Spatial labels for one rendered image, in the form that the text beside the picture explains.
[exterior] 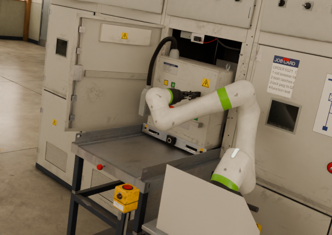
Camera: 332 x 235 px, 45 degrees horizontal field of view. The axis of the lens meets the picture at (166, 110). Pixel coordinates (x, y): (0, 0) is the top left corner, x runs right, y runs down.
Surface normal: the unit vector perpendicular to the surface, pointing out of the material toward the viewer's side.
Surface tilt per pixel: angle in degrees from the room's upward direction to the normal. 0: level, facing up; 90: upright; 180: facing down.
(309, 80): 90
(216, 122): 90
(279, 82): 90
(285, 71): 90
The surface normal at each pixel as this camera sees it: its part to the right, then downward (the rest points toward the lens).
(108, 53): 0.51, 0.29
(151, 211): 0.73, 0.27
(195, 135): -0.66, 0.07
